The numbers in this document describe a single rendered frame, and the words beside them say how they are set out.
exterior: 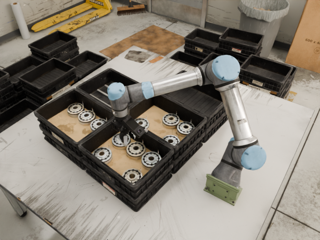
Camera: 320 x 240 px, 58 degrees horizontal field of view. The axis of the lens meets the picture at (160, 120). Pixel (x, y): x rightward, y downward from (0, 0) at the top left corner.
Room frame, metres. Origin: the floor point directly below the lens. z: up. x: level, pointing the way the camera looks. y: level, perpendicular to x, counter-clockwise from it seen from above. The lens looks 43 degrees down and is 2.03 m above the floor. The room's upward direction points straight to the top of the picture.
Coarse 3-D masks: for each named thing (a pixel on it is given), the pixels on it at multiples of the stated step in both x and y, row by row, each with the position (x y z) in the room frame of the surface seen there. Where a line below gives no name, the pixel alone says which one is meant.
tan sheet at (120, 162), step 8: (104, 144) 1.08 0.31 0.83; (112, 152) 1.02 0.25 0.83; (120, 152) 1.02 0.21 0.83; (112, 160) 0.97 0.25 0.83; (120, 160) 0.97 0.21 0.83; (128, 160) 0.97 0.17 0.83; (136, 160) 0.97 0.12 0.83; (112, 168) 0.92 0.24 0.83; (120, 168) 0.92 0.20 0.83; (128, 168) 0.92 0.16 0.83; (136, 168) 0.92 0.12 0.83
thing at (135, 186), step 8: (104, 128) 1.11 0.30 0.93; (152, 136) 1.05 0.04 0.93; (80, 144) 0.99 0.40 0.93; (88, 152) 0.94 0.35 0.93; (168, 152) 0.94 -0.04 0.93; (96, 160) 0.89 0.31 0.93; (160, 160) 0.89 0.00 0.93; (104, 168) 0.85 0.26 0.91; (152, 168) 0.84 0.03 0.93; (120, 176) 0.80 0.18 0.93; (144, 176) 0.80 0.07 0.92; (128, 184) 0.75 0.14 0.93; (136, 184) 0.75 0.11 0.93
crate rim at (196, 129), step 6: (162, 96) 1.38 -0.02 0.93; (138, 102) 1.32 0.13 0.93; (174, 102) 1.32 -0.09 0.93; (132, 108) 1.28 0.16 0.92; (186, 108) 1.27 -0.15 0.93; (198, 114) 1.22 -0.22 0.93; (204, 120) 1.17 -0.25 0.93; (198, 126) 1.12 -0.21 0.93; (150, 132) 1.08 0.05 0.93; (192, 132) 1.08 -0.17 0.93; (186, 138) 1.03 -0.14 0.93; (168, 144) 0.99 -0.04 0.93; (180, 144) 0.99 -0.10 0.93; (174, 150) 0.97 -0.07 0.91
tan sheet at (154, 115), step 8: (144, 112) 1.35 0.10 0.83; (152, 112) 1.35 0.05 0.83; (160, 112) 1.35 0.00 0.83; (152, 120) 1.27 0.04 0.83; (160, 120) 1.27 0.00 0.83; (152, 128) 1.21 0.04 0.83; (160, 128) 1.21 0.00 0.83; (176, 128) 1.21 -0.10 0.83; (160, 136) 1.14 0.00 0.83; (176, 136) 1.14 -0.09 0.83
